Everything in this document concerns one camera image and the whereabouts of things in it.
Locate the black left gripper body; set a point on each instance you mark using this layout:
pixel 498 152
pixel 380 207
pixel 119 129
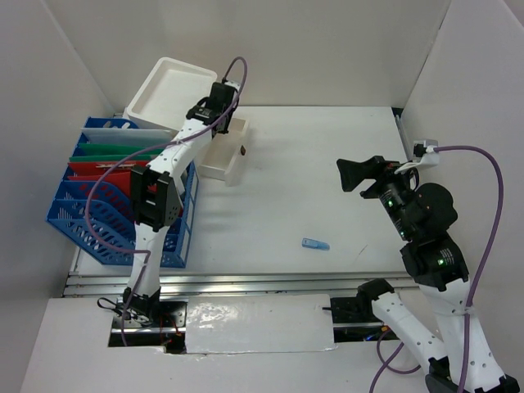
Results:
pixel 226 124

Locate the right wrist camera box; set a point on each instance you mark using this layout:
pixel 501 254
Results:
pixel 424 157

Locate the red file folder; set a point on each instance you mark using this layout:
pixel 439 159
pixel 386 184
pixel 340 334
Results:
pixel 110 176

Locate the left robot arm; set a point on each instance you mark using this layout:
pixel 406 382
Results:
pixel 152 222

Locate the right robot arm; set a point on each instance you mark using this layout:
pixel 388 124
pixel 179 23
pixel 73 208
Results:
pixel 459 359

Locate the green clip file folder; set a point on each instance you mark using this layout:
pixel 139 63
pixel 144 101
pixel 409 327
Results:
pixel 90 152

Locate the white foam drawer box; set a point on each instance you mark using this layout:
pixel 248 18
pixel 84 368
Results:
pixel 168 92

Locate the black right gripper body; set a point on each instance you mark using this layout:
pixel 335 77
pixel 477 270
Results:
pixel 390 187

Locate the aluminium mounting rail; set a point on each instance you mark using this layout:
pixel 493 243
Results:
pixel 230 284

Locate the white cover panel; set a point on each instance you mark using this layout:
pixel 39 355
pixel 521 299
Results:
pixel 227 325

